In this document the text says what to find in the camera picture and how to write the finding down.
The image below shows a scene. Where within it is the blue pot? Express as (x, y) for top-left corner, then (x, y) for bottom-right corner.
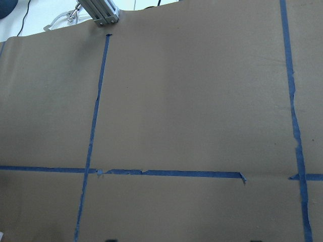
(0, 0), (18, 19)

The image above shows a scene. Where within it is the aluminium frame post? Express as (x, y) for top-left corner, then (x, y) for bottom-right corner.
(78, 0), (120, 27)

